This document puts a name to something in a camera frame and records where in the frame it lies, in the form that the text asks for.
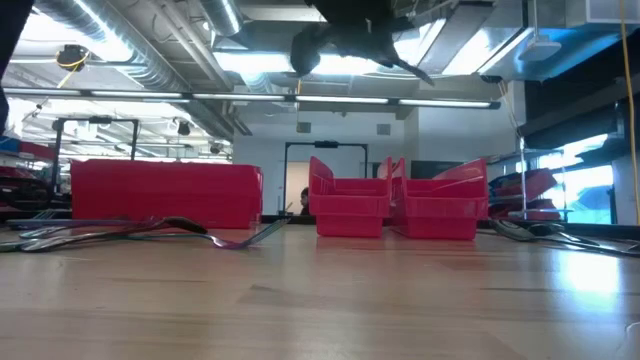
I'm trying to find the silver rectangular duct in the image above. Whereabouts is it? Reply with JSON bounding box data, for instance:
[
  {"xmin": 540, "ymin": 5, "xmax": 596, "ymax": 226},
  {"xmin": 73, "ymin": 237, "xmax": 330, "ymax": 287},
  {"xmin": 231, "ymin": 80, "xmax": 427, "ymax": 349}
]
[{"xmin": 414, "ymin": 0, "xmax": 531, "ymax": 76}]

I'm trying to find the iridescent table knife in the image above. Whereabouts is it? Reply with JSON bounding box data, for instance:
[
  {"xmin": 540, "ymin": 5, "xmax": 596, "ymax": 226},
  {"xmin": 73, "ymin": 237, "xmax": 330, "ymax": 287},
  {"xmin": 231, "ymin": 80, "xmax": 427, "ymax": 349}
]
[
  {"xmin": 4, "ymin": 217, "xmax": 151, "ymax": 230},
  {"xmin": 0, "ymin": 238, "xmax": 61, "ymax": 253}
]

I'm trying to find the black rig frame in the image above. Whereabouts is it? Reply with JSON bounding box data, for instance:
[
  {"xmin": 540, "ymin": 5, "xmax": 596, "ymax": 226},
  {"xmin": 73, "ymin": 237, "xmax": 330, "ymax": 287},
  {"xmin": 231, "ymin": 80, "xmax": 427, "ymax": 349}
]
[{"xmin": 51, "ymin": 116, "xmax": 140, "ymax": 161}]

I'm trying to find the red tilted storage bin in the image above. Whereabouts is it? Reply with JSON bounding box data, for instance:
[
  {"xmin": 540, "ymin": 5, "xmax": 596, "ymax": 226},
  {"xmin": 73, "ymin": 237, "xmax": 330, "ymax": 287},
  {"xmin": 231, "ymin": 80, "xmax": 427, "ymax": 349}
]
[
  {"xmin": 492, "ymin": 168, "xmax": 557, "ymax": 201},
  {"xmin": 487, "ymin": 198, "xmax": 561, "ymax": 221}
]

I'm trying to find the white ceiling device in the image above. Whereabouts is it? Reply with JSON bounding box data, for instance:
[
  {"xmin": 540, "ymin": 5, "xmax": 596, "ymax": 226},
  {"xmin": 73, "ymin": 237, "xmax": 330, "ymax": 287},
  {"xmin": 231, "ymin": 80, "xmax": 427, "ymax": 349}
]
[{"xmin": 518, "ymin": 0, "xmax": 562, "ymax": 62}]

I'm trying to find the black and yellow cable reel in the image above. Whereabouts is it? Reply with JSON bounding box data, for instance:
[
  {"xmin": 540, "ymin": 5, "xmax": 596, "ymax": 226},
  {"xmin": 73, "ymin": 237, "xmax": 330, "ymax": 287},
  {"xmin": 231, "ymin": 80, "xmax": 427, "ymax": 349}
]
[{"xmin": 55, "ymin": 43, "xmax": 90, "ymax": 73}]

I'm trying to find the black shelf board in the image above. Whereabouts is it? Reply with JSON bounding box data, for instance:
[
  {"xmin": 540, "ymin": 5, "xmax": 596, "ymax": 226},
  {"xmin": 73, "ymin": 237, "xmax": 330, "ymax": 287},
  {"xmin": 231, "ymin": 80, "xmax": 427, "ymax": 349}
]
[{"xmin": 519, "ymin": 74, "xmax": 640, "ymax": 151}]

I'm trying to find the red plastic bin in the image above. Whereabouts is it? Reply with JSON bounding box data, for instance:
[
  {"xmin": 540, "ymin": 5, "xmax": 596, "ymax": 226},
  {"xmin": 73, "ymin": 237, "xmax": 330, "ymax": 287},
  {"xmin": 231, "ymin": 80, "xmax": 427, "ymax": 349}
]
[
  {"xmin": 389, "ymin": 157, "xmax": 490, "ymax": 242},
  {"xmin": 69, "ymin": 158, "xmax": 265, "ymax": 230},
  {"xmin": 308, "ymin": 155, "xmax": 394, "ymax": 239}
]

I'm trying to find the long ceiling light strip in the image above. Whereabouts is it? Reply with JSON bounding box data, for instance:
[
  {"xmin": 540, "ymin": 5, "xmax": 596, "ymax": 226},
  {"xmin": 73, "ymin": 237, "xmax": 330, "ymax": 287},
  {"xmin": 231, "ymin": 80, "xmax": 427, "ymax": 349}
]
[{"xmin": 0, "ymin": 87, "xmax": 502, "ymax": 110}]

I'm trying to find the black metal spoon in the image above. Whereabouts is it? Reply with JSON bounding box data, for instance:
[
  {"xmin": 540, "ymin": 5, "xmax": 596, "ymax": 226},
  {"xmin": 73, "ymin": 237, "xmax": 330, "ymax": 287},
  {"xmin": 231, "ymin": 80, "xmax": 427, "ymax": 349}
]
[
  {"xmin": 528, "ymin": 221, "xmax": 601, "ymax": 247},
  {"xmin": 19, "ymin": 215, "xmax": 209, "ymax": 254},
  {"xmin": 488, "ymin": 218, "xmax": 640, "ymax": 257}
]

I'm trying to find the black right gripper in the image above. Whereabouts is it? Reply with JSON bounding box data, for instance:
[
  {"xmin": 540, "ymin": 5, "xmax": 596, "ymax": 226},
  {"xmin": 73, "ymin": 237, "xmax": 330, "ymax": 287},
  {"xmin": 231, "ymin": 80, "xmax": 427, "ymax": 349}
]
[{"xmin": 304, "ymin": 0, "xmax": 436, "ymax": 88}]

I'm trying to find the silver spiral ventilation duct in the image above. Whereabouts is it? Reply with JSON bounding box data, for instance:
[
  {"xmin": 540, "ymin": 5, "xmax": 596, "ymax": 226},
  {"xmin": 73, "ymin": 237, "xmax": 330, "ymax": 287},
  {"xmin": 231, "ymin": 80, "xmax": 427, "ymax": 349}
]
[
  {"xmin": 34, "ymin": 0, "xmax": 254, "ymax": 141},
  {"xmin": 199, "ymin": 0, "xmax": 246, "ymax": 39}
]

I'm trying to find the bright window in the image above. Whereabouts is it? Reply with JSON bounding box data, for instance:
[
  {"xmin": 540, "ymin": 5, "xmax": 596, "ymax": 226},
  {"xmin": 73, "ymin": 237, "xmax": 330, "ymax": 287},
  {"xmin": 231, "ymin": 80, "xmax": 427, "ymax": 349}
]
[{"xmin": 537, "ymin": 133, "xmax": 615, "ymax": 225}]

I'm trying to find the yellow hanging cable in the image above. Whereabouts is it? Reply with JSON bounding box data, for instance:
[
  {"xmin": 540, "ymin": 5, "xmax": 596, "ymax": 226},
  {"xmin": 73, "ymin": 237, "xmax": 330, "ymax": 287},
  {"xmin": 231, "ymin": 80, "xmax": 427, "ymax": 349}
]
[{"xmin": 619, "ymin": 0, "xmax": 640, "ymax": 226}]

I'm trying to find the shelf with coloured bins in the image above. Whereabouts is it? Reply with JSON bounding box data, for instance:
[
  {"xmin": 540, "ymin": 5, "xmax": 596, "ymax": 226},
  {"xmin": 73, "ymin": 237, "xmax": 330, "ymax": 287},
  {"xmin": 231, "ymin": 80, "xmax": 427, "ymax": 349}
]
[{"xmin": 0, "ymin": 134, "xmax": 56, "ymax": 211}]

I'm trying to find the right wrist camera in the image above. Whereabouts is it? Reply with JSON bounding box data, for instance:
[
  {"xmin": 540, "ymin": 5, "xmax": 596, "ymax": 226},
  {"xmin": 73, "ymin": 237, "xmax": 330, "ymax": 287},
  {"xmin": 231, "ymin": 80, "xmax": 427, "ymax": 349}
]
[{"xmin": 289, "ymin": 23, "xmax": 327, "ymax": 78}]

